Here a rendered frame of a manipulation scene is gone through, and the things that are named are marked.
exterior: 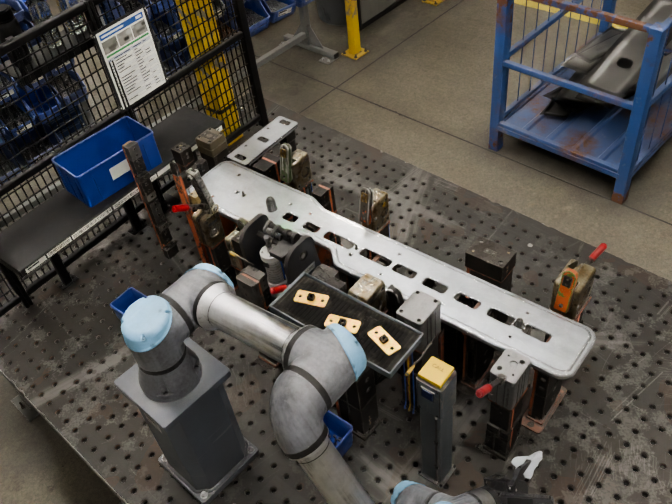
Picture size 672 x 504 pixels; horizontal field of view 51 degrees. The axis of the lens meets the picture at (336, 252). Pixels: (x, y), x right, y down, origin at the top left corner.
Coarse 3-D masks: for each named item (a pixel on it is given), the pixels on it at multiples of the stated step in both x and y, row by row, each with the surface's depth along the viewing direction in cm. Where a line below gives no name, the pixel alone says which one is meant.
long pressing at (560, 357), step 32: (224, 192) 235; (256, 192) 233; (288, 192) 232; (288, 224) 221; (320, 224) 219; (352, 224) 218; (352, 256) 208; (384, 256) 207; (416, 256) 205; (416, 288) 196; (448, 288) 195; (480, 288) 194; (448, 320) 187; (480, 320) 186; (544, 320) 184; (544, 352) 177; (576, 352) 176
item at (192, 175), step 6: (198, 168) 211; (204, 168) 211; (192, 174) 209; (198, 174) 210; (192, 180) 212; (198, 180) 211; (198, 186) 212; (204, 186) 214; (198, 192) 216; (204, 192) 215; (204, 198) 217; (210, 198) 218; (210, 204) 219; (210, 210) 221
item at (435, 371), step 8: (432, 360) 159; (440, 360) 159; (424, 368) 158; (432, 368) 158; (440, 368) 158; (448, 368) 158; (424, 376) 157; (432, 376) 156; (440, 376) 156; (448, 376) 156; (440, 384) 155
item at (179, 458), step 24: (216, 360) 173; (120, 384) 171; (216, 384) 169; (144, 408) 166; (168, 408) 165; (192, 408) 166; (216, 408) 176; (168, 432) 170; (192, 432) 172; (216, 432) 180; (240, 432) 194; (168, 456) 189; (192, 456) 178; (216, 456) 185; (240, 456) 194; (192, 480) 187; (216, 480) 190
